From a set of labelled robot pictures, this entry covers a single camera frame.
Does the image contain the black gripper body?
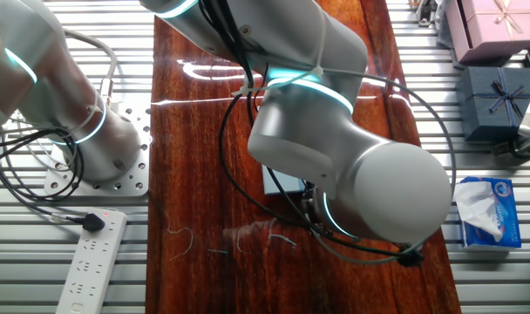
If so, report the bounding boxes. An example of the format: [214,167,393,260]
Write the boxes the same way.
[302,181,330,232]

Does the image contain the light blue casing with bow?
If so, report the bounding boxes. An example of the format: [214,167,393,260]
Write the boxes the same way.
[262,164,309,196]

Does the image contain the dark blue gift box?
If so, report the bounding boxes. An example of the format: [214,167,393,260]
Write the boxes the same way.
[455,65,530,143]

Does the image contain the pink gift box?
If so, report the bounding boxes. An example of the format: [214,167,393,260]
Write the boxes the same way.
[445,0,530,67]

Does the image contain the wood grain table mat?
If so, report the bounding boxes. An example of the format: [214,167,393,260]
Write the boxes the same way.
[145,0,462,314]

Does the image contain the blue tissue pack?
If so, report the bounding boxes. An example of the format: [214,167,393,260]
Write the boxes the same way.
[452,176,523,252]

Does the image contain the black power plug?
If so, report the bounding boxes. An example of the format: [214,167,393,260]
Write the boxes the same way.
[66,212,106,233]

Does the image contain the white power strip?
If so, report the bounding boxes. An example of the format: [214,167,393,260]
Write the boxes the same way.
[55,208,129,314]

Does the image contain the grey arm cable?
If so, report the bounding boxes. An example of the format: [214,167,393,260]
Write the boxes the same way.
[310,65,458,266]

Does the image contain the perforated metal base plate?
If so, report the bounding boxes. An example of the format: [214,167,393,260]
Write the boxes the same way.
[44,93,153,198]

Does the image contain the black cable bundle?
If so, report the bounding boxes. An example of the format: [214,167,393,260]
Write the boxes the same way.
[0,126,85,219]

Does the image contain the grey base cable with connector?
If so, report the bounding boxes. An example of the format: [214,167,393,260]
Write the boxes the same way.
[63,29,119,106]

